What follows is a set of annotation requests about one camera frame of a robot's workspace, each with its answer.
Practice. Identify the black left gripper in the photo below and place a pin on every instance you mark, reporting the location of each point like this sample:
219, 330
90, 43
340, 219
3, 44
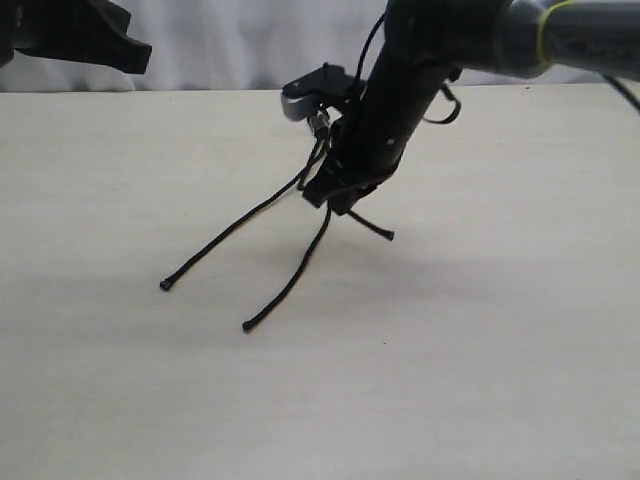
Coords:
94, 32

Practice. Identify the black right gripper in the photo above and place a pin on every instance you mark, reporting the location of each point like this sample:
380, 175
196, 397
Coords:
425, 42

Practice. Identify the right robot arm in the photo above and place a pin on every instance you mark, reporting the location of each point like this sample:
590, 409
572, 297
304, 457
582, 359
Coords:
533, 36

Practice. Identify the white curtain backdrop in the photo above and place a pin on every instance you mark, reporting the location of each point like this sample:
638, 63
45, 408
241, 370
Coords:
217, 45

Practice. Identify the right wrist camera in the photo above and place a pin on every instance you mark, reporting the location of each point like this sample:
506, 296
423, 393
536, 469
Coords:
329, 86

